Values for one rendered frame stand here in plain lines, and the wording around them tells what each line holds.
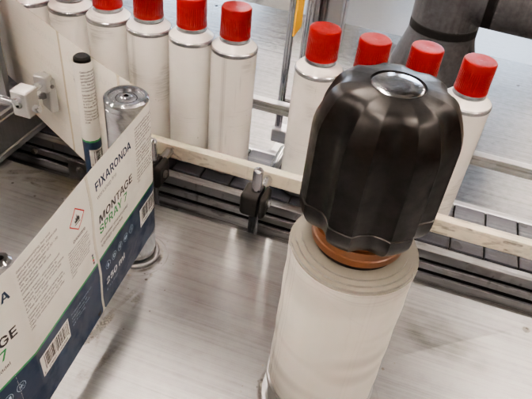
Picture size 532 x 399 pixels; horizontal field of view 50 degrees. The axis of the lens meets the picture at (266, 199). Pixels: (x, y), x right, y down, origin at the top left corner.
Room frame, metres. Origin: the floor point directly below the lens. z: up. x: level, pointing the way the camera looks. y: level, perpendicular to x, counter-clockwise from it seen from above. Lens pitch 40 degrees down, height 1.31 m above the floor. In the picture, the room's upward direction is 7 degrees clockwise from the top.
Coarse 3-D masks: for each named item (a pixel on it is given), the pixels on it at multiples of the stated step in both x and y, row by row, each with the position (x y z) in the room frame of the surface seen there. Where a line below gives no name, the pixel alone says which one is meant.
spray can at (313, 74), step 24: (312, 24) 0.56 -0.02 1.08; (312, 48) 0.55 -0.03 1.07; (336, 48) 0.55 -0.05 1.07; (312, 72) 0.54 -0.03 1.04; (336, 72) 0.55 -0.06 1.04; (312, 96) 0.53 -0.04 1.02; (288, 120) 0.55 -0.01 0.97; (312, 120) 0.53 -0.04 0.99; (288, 144) 0.54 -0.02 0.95; (288, 168) 0.54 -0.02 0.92; (288, 192) 0.54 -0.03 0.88
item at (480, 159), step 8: (256, 96) 0.62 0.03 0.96; (256, 104) 0.61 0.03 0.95; (264, 104) 0.61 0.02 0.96; (272, 104) 0.61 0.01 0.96; (280, 104) 0.60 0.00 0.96; (288, 104) 0.61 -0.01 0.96; (272, 112) 0.61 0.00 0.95; (280, 112) 0.60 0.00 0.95; (288, 112) 0.60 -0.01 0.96; (480, 152) 0.55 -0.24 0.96; (472, 160) 0.55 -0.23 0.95; (480, 160) 0.54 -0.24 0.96; (488, 160) 0.54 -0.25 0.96; (496, 160) 0.54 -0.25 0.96; (504, 160) 0.54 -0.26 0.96; (512, 160) 0.55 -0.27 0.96; (488, 168) 0.54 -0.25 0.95; (496, 168) 0.54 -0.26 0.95; (504, 168) 0.54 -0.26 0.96; (512, 168) 0.54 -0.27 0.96; (520, 168) 0.53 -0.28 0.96; (528, 168) 0.53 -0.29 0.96; (520, 176) 0.53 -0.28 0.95; (528, 176) 0.53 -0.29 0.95
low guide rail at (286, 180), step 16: (160, 144) 0.56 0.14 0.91; (176, 144) 0.56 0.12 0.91; (192, 160) 0.55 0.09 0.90; (208, 160) 0.55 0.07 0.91; (224, 160) 0.54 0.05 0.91; (240, 160) 0.55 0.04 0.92; (240, 176) 0.54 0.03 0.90; (272, 176) 0.53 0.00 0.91; (288, 176) 0.53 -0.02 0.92; (448, 224) 0.48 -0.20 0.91; (464, 224) 0.48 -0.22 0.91; (464, 240) 0.47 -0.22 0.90; (480, 240) 0.47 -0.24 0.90; (496, 240) 0.47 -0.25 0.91; (512, 240) 0.46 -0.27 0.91; (528, 240) 0.47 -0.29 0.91; (528, 256) 0.46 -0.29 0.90
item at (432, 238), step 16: (48, 128) 0.61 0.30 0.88; (176, 160) 0.58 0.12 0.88; (256, 160) 0.60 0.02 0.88; (192, 176) 0.55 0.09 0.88; (208, 176) 0.55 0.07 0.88; (224, 176) 0.56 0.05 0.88; (272, 192) 0.54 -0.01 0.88; (464, 208) 0.55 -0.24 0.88; (480, 224) 0.52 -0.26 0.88; (496, 224) 0.53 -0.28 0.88; (512, 224) 0.53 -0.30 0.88; (416, 240) 0.49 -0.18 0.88; (432, 240) 0.49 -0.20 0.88; (448, 240) 0.49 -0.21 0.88; (480, 256) 0.47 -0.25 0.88; (496, 256) 0.47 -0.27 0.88; (512, 256) 0.47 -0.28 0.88; (528, 272) 0.46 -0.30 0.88
